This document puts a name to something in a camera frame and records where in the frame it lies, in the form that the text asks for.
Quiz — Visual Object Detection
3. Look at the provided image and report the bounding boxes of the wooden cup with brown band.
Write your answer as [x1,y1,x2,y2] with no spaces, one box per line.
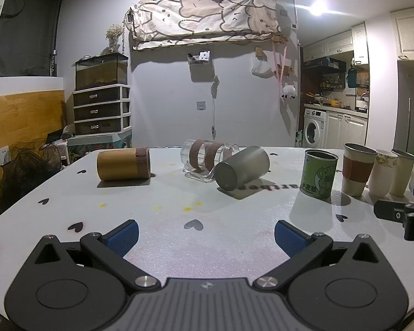
[97,147,151,181]

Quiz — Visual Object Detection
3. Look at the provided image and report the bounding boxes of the vase of dried flowers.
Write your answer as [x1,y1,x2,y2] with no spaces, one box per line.
[105,24,125,54]

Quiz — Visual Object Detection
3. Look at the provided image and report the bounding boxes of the white upper kitchen cabinets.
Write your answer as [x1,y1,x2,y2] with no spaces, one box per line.
[302,22,370,66]

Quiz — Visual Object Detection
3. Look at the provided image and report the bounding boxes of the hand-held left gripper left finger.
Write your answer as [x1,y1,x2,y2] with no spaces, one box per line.
[31,219,160,292]

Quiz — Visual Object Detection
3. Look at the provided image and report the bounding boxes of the clear wall holder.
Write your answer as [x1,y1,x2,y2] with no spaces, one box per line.
[187,50,211,66]

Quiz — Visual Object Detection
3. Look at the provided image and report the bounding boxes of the plain cream cup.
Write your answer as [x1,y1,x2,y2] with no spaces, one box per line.
[389,149,414,197]

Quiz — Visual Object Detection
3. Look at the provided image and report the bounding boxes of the white kitchen cabinets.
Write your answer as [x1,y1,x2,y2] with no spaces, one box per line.
[302,22,370,66]
[325,110,368,150]

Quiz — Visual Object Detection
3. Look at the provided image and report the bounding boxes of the white drawer unit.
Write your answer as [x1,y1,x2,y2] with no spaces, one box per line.
[72,84,131,136]

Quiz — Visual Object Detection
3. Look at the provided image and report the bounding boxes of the grey metal cup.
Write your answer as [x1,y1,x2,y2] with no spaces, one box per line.
[214,145,270,191]

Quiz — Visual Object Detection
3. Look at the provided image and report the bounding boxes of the white lower kitchen cabinets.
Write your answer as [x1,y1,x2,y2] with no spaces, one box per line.
[325,110,368,150]

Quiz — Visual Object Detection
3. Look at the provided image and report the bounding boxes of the patterned low cabinet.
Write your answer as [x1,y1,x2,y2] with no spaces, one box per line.
[67,132,132,163]

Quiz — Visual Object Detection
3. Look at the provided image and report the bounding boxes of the tall white cabinet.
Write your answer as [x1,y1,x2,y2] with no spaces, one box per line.
[389,6,414,62]

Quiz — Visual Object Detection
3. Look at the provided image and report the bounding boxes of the cream cup with brown sleeve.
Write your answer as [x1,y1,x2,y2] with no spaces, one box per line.
[341,143,379,197]

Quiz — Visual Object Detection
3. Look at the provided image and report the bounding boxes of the hanging grey cable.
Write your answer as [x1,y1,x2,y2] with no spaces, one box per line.
[210,75,221,137]

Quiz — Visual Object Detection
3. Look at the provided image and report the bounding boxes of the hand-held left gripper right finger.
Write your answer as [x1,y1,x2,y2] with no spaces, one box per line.
[254,220,384,290]

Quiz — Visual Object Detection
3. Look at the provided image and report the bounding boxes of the white plastic bag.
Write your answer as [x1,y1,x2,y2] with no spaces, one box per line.
[251,57,273,78]

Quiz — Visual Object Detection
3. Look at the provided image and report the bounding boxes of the glass fish tank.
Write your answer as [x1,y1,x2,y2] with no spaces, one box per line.
[75,53,129,91]

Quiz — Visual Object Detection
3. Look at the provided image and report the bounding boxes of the printed blanket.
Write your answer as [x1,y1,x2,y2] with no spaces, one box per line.
[129,0,282,51]

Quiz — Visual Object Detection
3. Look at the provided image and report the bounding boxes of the black laptop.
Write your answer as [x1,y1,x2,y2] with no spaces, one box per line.
[46,128,66,144]

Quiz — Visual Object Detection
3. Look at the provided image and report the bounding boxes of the black netting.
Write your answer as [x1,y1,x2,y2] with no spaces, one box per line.
[1,137,62,212]

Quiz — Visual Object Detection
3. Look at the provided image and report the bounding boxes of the glass cup with brown bands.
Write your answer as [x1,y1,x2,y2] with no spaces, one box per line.
[180,139,241,183]

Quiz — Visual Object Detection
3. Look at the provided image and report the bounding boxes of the white printed paper cup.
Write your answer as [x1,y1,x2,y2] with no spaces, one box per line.
[367,149,398,196]

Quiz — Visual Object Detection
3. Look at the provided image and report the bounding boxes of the green printed can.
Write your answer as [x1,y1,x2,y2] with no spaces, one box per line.
[300,149,339,199]

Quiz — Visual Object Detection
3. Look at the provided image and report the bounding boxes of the dark window curtain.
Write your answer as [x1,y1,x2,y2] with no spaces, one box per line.
[0,0,63,77]

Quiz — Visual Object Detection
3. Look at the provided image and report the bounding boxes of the white washing machine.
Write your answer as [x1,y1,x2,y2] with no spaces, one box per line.
[302,108,328,147]

